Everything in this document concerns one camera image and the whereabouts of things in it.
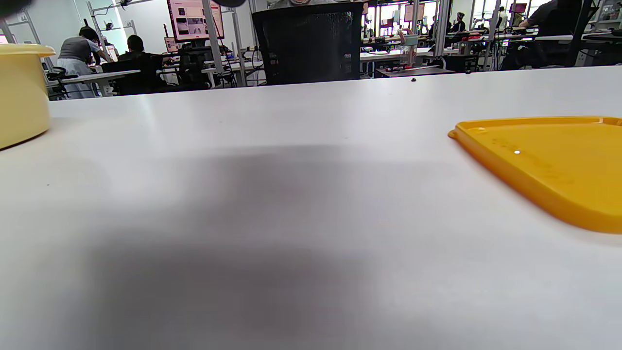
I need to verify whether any yellow plastic basin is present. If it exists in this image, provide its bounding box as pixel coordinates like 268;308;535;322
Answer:
0;44;56;150

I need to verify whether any white office desk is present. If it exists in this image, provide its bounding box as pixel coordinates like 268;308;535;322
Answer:
46;70;141;98

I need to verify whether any brown side table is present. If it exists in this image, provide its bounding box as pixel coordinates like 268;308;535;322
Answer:
377;66;455;78

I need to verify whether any person's right hand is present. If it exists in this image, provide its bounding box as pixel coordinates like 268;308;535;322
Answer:
0;0;246;18

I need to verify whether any computer monitor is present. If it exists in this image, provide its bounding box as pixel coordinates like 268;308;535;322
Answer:
167;0;225;43

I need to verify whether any orange container lid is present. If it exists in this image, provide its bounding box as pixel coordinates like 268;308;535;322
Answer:
448;116;622;235

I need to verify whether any black mesh office chair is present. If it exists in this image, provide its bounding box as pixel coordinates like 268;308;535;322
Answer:
251;1;365;87

